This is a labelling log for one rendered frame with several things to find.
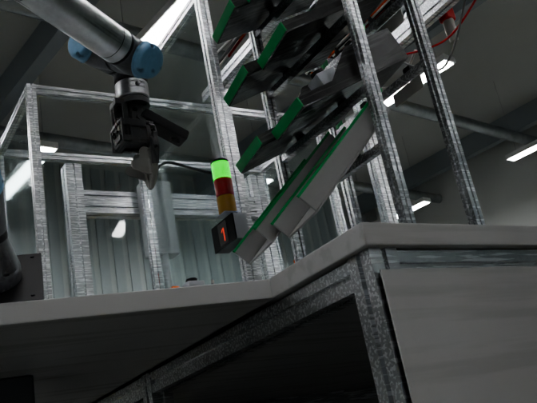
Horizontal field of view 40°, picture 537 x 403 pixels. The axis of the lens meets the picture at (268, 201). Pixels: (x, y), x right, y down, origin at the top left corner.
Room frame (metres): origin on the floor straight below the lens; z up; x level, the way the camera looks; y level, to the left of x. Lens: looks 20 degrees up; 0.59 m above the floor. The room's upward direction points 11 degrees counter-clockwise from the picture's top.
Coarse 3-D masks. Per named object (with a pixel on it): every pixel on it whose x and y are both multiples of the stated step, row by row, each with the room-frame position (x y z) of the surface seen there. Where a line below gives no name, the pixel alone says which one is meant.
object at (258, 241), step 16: (320, 144) 1.34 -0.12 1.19; (304, 160) 1.46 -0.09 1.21; (304, 176) 1.32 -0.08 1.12; (288, 192) 1.30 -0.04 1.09; (272, 208) 1.28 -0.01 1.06; (256, 224) 1.40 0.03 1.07; (256, 240) 1.40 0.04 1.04; (272, 240) 1.28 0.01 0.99; (240, 256) 1.39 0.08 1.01; (256, 256) 1.37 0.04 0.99
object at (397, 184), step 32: (352, 0) 1.20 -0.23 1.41; (416, 0) 1.29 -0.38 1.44; (352, 32) 1.20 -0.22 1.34; (416, 32) 1.30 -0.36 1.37; (384, 128) 1.19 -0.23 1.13; (448, 128) 1.28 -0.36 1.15; (384, 160) 1.20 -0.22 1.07; (352, 192) 1.56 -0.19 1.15; (352, 224) 1.56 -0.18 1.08; (480, 224) 1.29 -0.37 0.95
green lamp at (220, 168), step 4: (220, 160) 1.81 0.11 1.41; (224, 160) 1.82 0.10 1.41; (212, 164) 1.82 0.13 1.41; (216, 164) 1.81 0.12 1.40; (220, 164) 1.81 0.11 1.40; (224, 164) 1.81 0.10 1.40; (228, 164) 1.83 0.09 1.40; (212, 168) 1.82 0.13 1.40; (216, 168) 1.81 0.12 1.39; (220, 168) 1.81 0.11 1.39; (224, 168) 1.81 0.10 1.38; (228, 168) 1.82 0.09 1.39; (212, 172) 1.83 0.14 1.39; (216, 172) 1.81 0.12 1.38; (220, 172) 1.81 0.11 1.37; (224, 172) 1.81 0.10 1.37; (228, 172) 1.82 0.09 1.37; (216, 176) 1.82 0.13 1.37; (220, 176) 1.81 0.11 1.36; (224, 176) 1.81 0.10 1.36; (228, 176) 1.82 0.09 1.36
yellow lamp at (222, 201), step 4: (220, 196) 1.81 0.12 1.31; (224, 196) 1.81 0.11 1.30; (228, 196) 1.81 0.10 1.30; (232, 196) 1.82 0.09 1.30; (220, 200) 1.82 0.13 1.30; (224, 200) 1.81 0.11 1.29; (228, 200) 1.81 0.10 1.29; (232, 200) 1.82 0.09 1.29; (220, 204) 1.82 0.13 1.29; (224, 204) 1.81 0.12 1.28; (228, 204) 1.81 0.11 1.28; (232, 204) 1.82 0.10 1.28; (220, 208) 1.82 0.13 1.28; (224, 208) 1.81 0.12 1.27; (228, 208) 1.81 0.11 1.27; (232, 208) 1.82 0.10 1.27; (236, 208) 1.83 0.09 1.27; (220, 212) 1.82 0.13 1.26
